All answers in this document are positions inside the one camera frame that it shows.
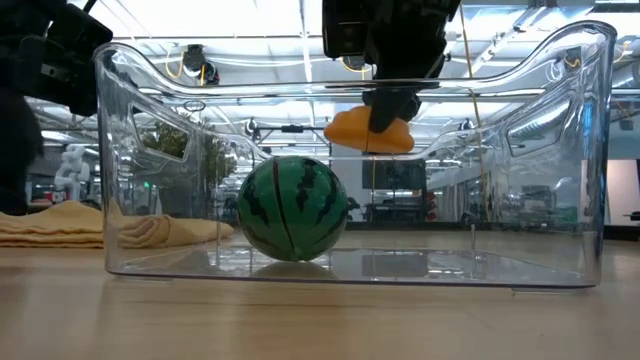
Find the black wall monitor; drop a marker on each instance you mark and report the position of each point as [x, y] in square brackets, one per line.
[395, 175]

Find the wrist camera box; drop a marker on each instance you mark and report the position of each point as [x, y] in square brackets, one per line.
[347, 30]
[82, 32]

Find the orange toy fruit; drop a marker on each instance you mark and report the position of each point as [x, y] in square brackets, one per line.
[350, 132]

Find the black metal rig frame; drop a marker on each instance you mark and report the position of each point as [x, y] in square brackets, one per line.
[622, 232]

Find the folded yellow cloth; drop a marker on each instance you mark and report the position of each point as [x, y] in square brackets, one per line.
[60, 225]

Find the clear plastic container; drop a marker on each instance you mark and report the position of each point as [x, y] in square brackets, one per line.
[450, 260]

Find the small potted green plant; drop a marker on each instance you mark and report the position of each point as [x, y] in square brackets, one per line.
[170, 140]

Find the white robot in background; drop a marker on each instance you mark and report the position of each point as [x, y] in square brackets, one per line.
[72, 170]

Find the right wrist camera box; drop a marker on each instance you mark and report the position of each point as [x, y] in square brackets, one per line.
[347, 30]

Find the person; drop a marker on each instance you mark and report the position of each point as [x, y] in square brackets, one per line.
[17, 160]

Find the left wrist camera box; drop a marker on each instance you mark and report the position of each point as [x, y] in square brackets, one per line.
[82, 32]

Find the green toy watermelon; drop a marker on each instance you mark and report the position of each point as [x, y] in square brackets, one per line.
[292, 210]

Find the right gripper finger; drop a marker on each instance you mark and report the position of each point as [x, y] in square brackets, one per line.
[411, 107]
[385, 110]

